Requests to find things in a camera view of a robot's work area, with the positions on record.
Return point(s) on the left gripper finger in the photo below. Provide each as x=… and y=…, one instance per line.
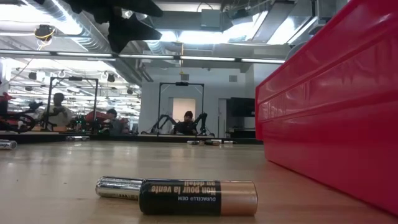
x=143, y=26
x=119, y=34

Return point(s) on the red plastic bin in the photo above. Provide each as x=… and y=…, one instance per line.
x=326, y=124

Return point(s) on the other station robot arm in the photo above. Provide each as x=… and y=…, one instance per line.
x=202, y=119
x=163, y=119

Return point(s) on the long ceiling light bar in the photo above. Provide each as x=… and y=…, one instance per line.
x=186, y=58

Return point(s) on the grey ceiling unit box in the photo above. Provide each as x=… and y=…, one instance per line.
x=211, y=19

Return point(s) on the person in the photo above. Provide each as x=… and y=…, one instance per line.
x=114, y=126
x=186, y=127
x=59, y=115

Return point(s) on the black monitor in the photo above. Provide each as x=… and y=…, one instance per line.
x=242, y=107

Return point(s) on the red black machine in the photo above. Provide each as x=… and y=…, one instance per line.
x=12, y=119

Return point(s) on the white desk lamp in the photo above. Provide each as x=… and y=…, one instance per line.
x=295, y=51

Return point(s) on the silver spiral ventilation duct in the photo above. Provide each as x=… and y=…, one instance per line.
x=93, y=43

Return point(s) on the black gantry frame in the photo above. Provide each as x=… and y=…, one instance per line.
x=182, y=83
x=74, y=78

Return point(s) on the black aluminium table frame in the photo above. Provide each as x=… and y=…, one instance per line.
x=140, y=138

